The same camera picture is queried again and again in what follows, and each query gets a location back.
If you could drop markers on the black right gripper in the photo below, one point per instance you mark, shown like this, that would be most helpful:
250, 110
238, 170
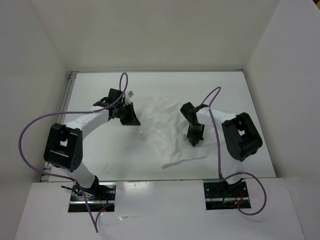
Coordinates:
194, 139

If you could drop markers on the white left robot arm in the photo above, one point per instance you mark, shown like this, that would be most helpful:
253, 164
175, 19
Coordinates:
64, 147

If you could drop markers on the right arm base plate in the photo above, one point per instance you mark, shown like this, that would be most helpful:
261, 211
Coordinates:
224, 196

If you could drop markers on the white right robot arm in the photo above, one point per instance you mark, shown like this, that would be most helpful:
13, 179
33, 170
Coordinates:
240, 134

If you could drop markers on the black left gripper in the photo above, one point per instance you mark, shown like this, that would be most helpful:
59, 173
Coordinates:
132, 119

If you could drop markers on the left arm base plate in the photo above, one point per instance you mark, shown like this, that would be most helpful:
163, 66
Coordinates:
103, 201

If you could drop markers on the white pleated skirt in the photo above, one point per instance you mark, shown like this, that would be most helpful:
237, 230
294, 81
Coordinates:
164, 130

